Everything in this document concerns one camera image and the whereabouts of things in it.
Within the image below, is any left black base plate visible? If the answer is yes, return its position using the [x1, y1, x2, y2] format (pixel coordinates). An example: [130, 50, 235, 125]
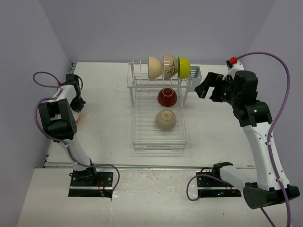
[68, 171, 114, 198]

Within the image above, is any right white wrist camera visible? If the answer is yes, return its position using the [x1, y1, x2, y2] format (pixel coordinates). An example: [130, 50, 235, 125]
[223, 57, 244, 80]

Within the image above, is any cream speckled bowl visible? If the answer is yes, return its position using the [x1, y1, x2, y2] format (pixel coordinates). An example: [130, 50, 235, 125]
[148, 56, 163, 80]

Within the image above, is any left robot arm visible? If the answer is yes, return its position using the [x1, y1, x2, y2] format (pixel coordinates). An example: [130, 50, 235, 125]
[35, 73, 98, 187]

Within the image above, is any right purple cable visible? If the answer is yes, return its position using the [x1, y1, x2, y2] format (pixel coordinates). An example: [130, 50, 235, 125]
[186, 52, 292, 227]

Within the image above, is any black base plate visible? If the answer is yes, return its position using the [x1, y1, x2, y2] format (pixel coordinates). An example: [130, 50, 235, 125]
[196, 176, 241, 198]
[68, 171, 114, 198]

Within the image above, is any lime green bowl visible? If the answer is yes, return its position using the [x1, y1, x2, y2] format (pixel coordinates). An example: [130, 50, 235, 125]
[178, 56, 191, 79]

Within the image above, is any white perforated cutlery holder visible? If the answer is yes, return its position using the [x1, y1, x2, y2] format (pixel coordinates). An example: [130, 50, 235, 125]
[187, 66, 202, 92]

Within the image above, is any white wire dish rack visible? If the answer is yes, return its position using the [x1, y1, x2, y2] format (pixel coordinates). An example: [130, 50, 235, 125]
[127, 61, 193, 151]

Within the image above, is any beige flower pattern bowl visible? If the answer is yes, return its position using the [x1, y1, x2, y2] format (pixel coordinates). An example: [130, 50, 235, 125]
[155, 109, 177, 131]

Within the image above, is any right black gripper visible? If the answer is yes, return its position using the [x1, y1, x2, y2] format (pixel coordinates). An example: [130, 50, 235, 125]
[195, 71, 241, 106]

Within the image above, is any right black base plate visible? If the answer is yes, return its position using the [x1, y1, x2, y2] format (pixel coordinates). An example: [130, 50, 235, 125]
[196, 176, 241, 198]

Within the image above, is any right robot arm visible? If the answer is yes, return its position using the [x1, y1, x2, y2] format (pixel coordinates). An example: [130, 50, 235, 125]
[195, 70, 300, 210]

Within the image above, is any beige leaf pattern bowl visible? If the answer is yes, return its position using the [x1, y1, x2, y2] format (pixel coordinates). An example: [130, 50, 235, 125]
[163, 54, 178, 79]

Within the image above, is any orange bowl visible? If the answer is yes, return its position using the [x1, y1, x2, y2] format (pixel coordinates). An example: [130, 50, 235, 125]
[72, 110, 81, 123]

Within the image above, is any dark red bowl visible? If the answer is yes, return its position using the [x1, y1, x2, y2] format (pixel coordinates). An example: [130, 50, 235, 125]
[157, 88, 178, 107]

